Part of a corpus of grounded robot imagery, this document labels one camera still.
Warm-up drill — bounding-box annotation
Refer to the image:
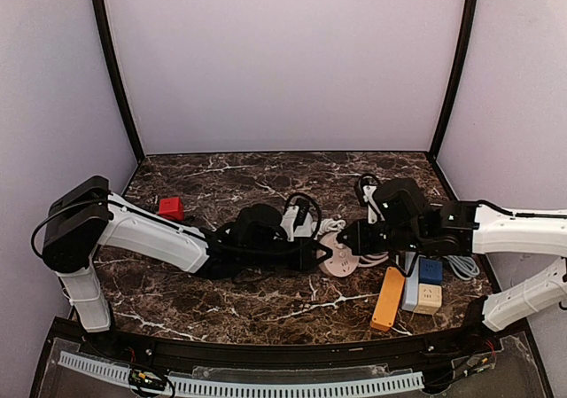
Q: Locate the black enclosure frame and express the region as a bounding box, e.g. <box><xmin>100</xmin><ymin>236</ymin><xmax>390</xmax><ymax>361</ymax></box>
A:
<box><xmin>30</xmin><ymin>0</ymin><xmax>555</xmax><ymax>398</ymax></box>

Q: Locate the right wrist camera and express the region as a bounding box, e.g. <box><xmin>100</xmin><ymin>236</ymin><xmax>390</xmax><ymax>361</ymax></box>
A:
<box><xmin>354</xmin><ymin>173</ymin><xmax>382</xmax><ymax>224</ymax></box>

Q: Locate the orange power strip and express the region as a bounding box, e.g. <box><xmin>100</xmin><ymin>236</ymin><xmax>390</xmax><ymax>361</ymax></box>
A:
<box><xmin>370</xmin><ymin>267</ymin><xmax>406</xmax><ymax>332</ymax></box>

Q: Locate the white slotted cable duct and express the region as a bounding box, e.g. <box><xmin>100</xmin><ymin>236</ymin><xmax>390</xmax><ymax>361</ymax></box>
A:
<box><xmin>58</xmin><ymin>351</ymin><xmax>424</xmax><ymax>397</ymax></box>

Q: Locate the pink round socket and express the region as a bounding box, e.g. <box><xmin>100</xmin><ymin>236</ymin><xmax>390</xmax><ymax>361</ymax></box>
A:
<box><xmin>319</xmin><ymin>232</ymin><xmax>359</xmax><ymax>277</ymax></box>

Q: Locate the grey coiled cable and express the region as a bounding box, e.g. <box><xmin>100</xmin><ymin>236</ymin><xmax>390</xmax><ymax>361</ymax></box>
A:
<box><xmin>442</xmin><ymin>255</ymin><xmax>481</xmax><ymax>281</ymax></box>

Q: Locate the red cube socket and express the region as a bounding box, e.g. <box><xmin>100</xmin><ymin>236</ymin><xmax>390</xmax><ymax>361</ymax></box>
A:
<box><xmin>158</xmin><ymin>197</ymin><xmax>184</xmax><ymax>221</ymax></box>

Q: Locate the light blue power strip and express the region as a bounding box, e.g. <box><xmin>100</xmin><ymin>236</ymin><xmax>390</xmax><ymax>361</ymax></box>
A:
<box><xmin>401</xmin><ymin>253</ymin><xmax>419</xmax><ymax>312</ymax></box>

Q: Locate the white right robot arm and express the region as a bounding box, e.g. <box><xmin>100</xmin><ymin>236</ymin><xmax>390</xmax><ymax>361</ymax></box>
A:
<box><xmin>338</xmin><ymin>178</ymin><xmax>566</xmax><ymax>332</ymax></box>

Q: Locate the white coiled pink-socket cable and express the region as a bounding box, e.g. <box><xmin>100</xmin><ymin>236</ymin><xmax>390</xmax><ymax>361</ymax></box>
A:
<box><xmin>356</xmin><ymin>251</ymin><xmax>391</xmax><ymax>268</ymax></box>

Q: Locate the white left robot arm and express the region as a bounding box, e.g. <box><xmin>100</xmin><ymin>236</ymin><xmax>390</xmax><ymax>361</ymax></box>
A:
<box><xmin>32</xmin><ymin>176</ymin><xmax>333</xmax><ymax>333</ymax></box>

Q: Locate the beige cube socket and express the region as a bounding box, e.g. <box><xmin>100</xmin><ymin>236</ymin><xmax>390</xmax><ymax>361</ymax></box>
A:
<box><xmin>413</xmin><ymin>284</ymin><xmax>442</xmax><ymax>316</ymax></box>

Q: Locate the dark blue cube socket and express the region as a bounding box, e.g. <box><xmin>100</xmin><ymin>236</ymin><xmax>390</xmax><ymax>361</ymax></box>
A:
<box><xmin>418</xmin><ymin>258</ymin><xmax>443</xmax><ymax>285</ymax></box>

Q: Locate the white twisted power-strip cord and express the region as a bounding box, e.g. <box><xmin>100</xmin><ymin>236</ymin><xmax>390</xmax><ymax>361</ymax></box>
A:
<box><xmin>309</xmin><ymin>218</ymin><xmax>347</xmax><ymax>237</ymax></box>

